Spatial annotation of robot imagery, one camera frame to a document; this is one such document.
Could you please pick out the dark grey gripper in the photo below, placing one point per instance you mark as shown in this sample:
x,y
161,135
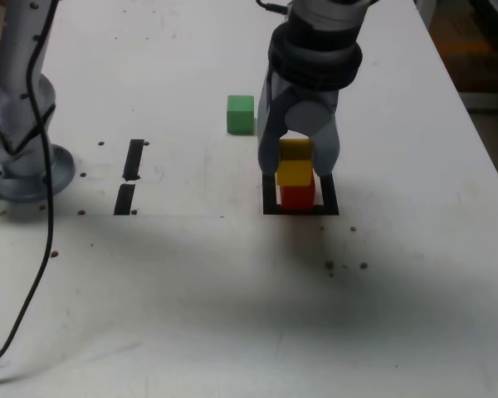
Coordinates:
x,y
311,95

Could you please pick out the yellow cube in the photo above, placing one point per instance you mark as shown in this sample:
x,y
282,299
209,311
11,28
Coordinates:
x,y
292,174

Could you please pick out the green cube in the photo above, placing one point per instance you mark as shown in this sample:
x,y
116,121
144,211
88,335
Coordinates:
x,y
240,118

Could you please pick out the red cube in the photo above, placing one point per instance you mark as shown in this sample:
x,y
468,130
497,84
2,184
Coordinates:
x,y
296,198

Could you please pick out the black tape square outline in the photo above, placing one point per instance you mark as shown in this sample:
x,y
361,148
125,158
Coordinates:
x,y
330,195

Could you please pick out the black tape strip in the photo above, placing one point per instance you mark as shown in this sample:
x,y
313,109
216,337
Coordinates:
x,y
133,161

